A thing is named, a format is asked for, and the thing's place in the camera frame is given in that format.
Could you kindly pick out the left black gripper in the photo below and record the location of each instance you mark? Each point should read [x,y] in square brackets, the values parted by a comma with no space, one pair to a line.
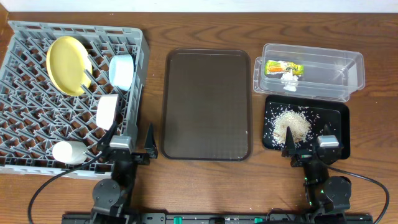
[131,156]

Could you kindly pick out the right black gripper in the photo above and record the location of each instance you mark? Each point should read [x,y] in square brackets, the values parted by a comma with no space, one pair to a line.
[308,157]

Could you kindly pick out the rice pile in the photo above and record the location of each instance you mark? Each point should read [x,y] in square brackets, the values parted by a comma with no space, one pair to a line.
[301,122]

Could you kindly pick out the white round bowl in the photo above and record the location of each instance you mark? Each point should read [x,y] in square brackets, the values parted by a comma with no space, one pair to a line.
[106,111]

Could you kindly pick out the white paper cup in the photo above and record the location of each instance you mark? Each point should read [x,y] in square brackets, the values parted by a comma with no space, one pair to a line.
[70,152]

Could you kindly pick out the white tissue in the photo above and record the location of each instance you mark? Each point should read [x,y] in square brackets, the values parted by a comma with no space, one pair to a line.
[290,81]

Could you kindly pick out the light blue round bowl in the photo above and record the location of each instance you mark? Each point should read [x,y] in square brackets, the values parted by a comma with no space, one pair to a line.
[121,71]

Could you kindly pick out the yellow snack wrapper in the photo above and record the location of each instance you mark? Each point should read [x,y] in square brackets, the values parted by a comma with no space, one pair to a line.
[273,67]

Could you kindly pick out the yellow round plate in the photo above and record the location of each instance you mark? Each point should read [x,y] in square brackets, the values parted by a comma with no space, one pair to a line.
[66,63]

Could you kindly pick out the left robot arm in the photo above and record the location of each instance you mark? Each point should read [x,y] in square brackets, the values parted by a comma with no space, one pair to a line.
[112,196]

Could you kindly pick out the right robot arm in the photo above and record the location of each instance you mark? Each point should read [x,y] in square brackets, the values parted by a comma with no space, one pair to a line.
[327,195]

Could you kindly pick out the black rectangular tray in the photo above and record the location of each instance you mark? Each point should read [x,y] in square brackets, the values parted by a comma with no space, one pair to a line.
[332,114]

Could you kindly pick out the clear plastic bin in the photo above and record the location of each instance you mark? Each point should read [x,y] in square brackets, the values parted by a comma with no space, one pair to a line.
[329,74]

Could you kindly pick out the grey plastic dish rack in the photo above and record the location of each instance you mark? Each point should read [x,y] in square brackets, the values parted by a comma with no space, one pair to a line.
[35,115]

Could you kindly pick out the dark brown serving tray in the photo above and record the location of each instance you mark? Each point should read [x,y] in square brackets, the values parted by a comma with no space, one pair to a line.
[207,109]

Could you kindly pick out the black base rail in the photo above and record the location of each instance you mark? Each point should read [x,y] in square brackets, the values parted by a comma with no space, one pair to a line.
[155,218]

